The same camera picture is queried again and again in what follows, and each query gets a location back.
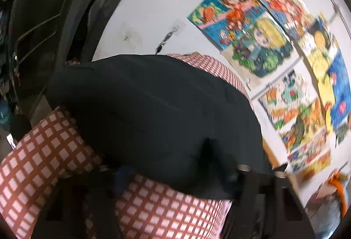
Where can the city buildings wall poster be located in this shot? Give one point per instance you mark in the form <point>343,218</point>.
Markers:
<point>309,150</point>

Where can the pile of clothes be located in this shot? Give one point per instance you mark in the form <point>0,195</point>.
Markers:
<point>331,195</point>

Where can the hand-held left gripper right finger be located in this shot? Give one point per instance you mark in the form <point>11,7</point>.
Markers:
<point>252,187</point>

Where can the black puffer jacket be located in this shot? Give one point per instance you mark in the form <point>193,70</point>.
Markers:
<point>153,107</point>

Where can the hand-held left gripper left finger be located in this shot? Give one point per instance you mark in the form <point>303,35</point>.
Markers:
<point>122,181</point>

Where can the wall hook with keys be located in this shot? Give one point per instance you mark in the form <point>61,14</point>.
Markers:
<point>167,36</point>

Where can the orange-haired figure wall poster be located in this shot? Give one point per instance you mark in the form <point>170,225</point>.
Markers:
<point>288,9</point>

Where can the orange bear wall poster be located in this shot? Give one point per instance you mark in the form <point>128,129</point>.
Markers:
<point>315,166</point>

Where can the yellow and blue wall poster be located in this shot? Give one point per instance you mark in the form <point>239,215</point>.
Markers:
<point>329,72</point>

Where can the wooden bed frame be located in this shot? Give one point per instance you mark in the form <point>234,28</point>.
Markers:
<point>270,154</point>

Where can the dark hill wall poster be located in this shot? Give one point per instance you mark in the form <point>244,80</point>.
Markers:
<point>304,126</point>

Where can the orange slices wall poster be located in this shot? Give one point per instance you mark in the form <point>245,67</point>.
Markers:
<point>285,102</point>

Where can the basketball girl wall poster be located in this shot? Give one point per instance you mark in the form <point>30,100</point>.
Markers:
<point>219,11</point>

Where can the blonde girl green wall poster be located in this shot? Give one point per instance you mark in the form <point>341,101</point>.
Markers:
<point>263,47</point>

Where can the red checked bed sheet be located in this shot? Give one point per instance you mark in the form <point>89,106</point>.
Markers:
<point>44,162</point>

